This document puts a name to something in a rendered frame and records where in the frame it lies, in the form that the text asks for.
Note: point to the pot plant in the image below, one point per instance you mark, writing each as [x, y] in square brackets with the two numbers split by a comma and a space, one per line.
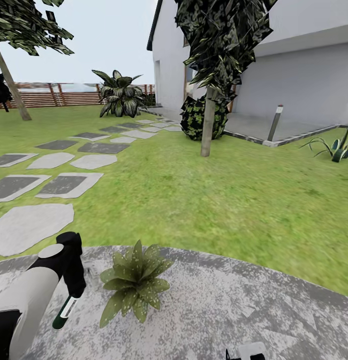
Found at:
[134, 278]

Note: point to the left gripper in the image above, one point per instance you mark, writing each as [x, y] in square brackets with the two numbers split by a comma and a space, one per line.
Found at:
[75, 281]

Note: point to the fixed window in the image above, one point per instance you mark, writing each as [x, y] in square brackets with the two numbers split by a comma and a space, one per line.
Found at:
[190, 74]

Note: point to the insectifuge atomizer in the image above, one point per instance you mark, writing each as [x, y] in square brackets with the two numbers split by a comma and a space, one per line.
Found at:
[65, 312]

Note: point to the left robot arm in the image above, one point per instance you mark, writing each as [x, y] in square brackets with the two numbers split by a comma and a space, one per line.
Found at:
[23, 305]

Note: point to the door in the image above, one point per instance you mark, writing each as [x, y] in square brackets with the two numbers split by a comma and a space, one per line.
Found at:
[229, 106]

